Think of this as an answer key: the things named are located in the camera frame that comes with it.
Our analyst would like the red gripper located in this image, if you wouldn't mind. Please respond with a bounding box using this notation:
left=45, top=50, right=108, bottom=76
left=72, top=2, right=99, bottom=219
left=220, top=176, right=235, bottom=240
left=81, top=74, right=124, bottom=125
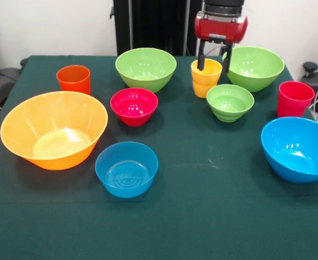
left=193, top=10, right=249, bottom=74

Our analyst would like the yellow plastic cup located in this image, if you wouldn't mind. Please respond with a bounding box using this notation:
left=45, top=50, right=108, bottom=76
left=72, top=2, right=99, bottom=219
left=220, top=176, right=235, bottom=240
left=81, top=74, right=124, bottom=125
left=190, top=58, right=223, bottom=99

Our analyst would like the large green plastic bowl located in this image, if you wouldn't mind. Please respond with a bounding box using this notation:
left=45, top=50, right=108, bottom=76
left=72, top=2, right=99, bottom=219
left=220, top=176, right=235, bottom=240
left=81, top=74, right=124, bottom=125
left=222, top=45, right=285, bottom=93
left=115, top=47, right=177, bottom=94

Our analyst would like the small green plastic bowl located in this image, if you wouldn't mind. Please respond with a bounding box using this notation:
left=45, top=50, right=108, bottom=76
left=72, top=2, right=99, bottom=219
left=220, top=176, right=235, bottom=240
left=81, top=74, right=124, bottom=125
left=206, top=83, right=255, bottom=123

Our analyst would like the red plastic cup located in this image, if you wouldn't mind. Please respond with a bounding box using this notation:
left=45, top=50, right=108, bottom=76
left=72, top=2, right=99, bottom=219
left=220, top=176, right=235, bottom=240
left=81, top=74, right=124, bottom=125
left=276, top=81, right=316, bottom=119

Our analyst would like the black round knob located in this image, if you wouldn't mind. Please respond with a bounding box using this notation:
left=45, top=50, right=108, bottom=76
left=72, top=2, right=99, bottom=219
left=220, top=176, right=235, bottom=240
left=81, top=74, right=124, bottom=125
left=302, top=61, right=318, bottom=79

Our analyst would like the small pink plastic bowl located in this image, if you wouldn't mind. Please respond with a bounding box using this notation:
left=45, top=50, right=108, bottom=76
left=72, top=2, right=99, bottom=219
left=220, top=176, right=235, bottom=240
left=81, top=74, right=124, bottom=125
left=109, top=87, right=159, bottom=127

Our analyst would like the large blue plastic bowl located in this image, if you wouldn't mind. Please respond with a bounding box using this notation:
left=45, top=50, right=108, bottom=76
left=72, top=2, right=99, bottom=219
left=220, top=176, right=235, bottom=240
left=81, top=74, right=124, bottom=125
left=261, top=116, right=318, bottom=184

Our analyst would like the orange plastic cup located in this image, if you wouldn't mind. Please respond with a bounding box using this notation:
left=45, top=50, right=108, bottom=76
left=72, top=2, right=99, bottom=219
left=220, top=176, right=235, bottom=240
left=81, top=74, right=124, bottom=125
left=56, top=64, right=91, bottom=96

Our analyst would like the small blue plastic bowl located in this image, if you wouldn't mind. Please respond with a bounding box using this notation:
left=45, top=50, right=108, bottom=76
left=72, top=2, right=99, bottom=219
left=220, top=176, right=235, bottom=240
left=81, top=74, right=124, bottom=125
left=95, top=141, right=159, bottom=199

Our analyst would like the dark green table cloth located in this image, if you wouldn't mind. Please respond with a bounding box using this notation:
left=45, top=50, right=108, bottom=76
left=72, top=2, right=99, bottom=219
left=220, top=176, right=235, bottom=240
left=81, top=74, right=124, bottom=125
left=0, top=55, right=318, bottom=260

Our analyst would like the large orange plastic bowl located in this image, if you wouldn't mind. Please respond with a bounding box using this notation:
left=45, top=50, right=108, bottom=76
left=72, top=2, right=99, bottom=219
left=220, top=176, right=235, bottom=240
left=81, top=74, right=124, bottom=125
left=0, top=90, right=108, bottom=171

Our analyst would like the black chair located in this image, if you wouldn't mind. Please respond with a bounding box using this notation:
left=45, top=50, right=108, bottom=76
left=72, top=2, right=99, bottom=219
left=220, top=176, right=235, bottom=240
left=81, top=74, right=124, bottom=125
left=0, top=35, right=21, bottom=109

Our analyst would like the grey cable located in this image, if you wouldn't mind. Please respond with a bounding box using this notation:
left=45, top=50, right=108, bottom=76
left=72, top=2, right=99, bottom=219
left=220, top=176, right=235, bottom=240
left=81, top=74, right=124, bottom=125
left=206, top=45, right=222, bottom=56

